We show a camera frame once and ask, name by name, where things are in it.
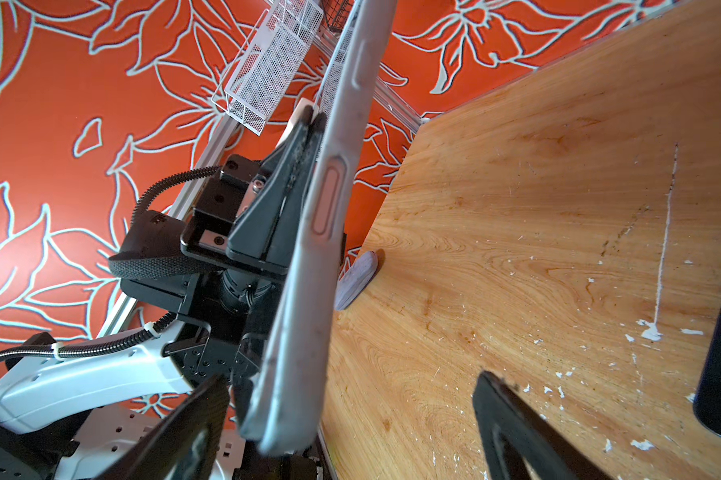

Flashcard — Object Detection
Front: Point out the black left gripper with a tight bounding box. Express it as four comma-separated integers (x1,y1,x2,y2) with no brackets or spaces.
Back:
180,113,326,282

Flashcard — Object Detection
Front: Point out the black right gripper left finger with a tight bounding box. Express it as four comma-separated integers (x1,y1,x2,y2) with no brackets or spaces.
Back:
98,375,230,480

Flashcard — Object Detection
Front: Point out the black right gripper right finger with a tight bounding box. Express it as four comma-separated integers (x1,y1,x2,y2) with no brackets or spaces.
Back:
473,371,609,479

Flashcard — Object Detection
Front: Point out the light grey phone case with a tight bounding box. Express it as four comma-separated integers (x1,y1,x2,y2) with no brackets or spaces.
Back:
240,1,397,457

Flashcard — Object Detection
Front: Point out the black phone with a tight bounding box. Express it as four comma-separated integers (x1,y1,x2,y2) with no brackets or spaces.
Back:
314,0,362,121

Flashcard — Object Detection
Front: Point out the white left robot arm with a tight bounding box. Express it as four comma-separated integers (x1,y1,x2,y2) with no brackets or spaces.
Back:
0,109,352,479

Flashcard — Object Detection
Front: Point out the lavender grey phone case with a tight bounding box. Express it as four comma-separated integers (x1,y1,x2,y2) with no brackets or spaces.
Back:
334,251,379,311

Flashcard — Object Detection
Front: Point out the white wire basket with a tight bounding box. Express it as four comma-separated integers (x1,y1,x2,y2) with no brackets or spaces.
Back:
212,1,324,135

